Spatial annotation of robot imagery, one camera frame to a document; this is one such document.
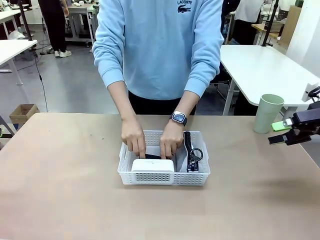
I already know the black stand pole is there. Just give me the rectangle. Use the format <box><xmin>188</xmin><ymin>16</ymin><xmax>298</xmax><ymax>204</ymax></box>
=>
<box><xmin>17</xmin><ymin>0</ymin><xmax>35</xmax><ymax>42</ymax></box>

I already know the small white side table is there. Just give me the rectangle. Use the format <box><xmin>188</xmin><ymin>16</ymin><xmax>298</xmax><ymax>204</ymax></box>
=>
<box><xmin>0</xmin><ymin>39</ymin><xmax>39</xmax><ymax>86</ymax></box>

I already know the pale green plastic cup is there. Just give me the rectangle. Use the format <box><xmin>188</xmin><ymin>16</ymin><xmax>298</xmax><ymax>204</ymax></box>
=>
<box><xmin>252</xmin><ymin>93</ymin><xmax>285</xmax><ymax>135</ymax></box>

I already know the black clip with ring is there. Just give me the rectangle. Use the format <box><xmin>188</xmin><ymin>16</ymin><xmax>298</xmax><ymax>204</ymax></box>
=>
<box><xmin>186</xmin><ymin>147</ymin><xmax>204</xmax><ymax>174</ymax></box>

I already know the black clamp pole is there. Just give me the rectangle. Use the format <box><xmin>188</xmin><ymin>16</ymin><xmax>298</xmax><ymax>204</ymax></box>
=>
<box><xmin>260</xmin><ymin>0</ymin><xmax>281</xmax><ymax>48</ymax></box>

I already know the bystander in black clothes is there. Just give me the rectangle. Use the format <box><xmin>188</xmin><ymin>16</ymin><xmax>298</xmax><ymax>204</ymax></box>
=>
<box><xmin>37</xmin><ymin>0</ymin><xmax>73</xmax><ymax>58</ymax></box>

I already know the open cardboard box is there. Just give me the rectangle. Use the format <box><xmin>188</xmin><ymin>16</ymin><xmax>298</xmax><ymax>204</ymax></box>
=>
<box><xmin>9</xmin><ymin>103</ymin><xmax>41</xmax><ymax>125</ymax></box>

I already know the person left forearm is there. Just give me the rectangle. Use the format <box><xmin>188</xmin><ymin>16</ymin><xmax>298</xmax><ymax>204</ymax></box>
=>
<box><xmin>171</xmin><ymin>88</ymin><xmax>200</xmax><ymax>119</ymax></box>

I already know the person right forearm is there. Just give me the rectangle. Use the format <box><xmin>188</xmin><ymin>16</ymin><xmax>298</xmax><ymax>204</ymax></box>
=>
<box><xmin>106</xmin><ymin>81</ymin><xmax>138</xmax><ymax>124</ymax></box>

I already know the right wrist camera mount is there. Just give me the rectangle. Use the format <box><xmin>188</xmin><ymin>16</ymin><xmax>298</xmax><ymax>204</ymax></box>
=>
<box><xmin>301</xmin><ymin>82</ymin><xmax>320</xmax><ymax>102</ymax></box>

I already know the bystander in white top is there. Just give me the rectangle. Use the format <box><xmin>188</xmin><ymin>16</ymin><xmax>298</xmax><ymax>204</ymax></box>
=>
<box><xmin>231</xmin><ymin>0</ymin><xmax>267</xmax><ymax>46</ymax></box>

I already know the large white side table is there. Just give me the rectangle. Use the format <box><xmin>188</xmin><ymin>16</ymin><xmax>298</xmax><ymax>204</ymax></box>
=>
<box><xmin>219</xmin><ymin>44</ymin><xmax>320</xmax><ymax>116</ymax></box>

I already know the person in blue sweater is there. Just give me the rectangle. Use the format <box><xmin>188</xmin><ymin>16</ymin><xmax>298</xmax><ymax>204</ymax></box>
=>
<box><xmin>91</xmin><ymin>0</ymin><xmax>225</xmax><ymax>116</ymax></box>

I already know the white plastic bag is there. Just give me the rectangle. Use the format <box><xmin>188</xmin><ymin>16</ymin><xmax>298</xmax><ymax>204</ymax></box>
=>
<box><xmin>8</xmin><ymin>29</ymin><xmax>26</xmax><ymax>41</ymax></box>

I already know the white perforated plastic basket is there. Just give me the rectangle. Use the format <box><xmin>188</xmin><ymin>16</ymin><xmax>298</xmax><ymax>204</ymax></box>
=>
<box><xmin>116</xmin><ymin>129</ymin><xmax>211</xmax><ymax>186</ymax></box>

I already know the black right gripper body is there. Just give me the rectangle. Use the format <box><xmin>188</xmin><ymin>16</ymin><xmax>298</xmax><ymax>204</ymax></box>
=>
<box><xmin>284</xmin><ymin>99</ymin><xmax>320</xmax><ymax>147</ymax></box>

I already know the black wrist smartwatch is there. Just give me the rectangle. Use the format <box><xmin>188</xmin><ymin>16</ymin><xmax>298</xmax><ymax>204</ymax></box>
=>
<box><xmin>169</xmin><ymin>110</ymin><xmax>189</xmax><ymax>127</ymax></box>

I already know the brown cardboard panel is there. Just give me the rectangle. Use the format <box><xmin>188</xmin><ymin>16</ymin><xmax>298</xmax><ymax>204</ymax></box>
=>
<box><xmin>279</xmin><ymin>4</ymin><xmax>303</xmax><ymax>52</ymax></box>

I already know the grey background workbench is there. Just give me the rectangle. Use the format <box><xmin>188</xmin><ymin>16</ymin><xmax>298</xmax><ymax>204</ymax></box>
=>
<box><xmin>64</xmin><ymin>1</ymin><xmax>100</xmax><ymax>48</ymax></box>

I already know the person right hand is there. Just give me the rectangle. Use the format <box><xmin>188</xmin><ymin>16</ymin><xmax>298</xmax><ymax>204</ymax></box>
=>
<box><xmin>120</xmin><ymin>117</ymin><xmax>148</xmax><ymax>160</ymax></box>

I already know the person left hand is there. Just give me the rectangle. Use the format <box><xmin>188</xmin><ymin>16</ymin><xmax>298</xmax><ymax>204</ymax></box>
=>
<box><xmin>159</xmin><ymin>119</ymin><xmax>185</xmax><ymax>160</ymax></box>

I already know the white digital desk clock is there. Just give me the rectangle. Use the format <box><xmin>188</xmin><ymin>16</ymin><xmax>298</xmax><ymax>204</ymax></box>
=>
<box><xmin>131</xmin><ymin>158</ymin><xmax>176</xmax><ymax>175</ymax></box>

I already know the thin black hanging cable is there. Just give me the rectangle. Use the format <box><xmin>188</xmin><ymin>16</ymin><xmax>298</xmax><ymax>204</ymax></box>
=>
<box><xmin>31</xmin><ymin>47</ymin><xmax>49</xmax><ymax>113</ymax></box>

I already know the wooden background desk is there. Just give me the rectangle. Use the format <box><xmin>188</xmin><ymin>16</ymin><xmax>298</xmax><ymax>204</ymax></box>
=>
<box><xmin>251</xmin><ymin>21</ymin><xmax>281</xmax><ymax>46</ymax></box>

